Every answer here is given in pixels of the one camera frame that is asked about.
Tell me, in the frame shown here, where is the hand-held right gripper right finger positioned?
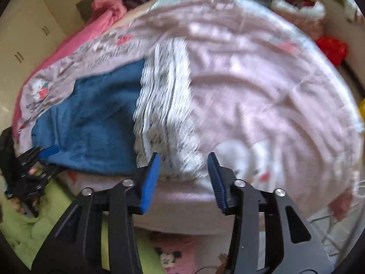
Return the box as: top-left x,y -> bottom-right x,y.
207,152 -> 334,274

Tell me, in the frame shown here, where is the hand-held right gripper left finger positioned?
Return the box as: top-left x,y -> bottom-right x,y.
31,152 -> 162,274

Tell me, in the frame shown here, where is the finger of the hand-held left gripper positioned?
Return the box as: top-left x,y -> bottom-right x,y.
28,164 -> 67,184
17,145 -> 60,165

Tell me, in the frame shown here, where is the blue denim pants lace hem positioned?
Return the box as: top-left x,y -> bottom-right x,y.
31,38 -> 210,181

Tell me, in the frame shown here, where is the pink cartoon mouse cloth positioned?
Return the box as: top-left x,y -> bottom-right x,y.
148,231 -> 236,274

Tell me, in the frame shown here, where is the pink strawberry printed blanket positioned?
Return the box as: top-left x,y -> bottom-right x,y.
16,0 -> 361,236

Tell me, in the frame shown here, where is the cream wardrobe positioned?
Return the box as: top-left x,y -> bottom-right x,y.
0,0 -> 79,126

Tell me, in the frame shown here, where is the grey-green headboard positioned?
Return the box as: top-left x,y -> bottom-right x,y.
75,0 -> 115,23

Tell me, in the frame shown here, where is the pink quilt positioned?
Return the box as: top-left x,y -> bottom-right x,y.
11,0 -> 128,127

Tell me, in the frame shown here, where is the red plastic bag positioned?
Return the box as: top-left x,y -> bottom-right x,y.
315,36 -> 349,67

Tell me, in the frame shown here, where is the pile of folded clothes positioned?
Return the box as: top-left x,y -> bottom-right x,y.
208,0 -> 328,44

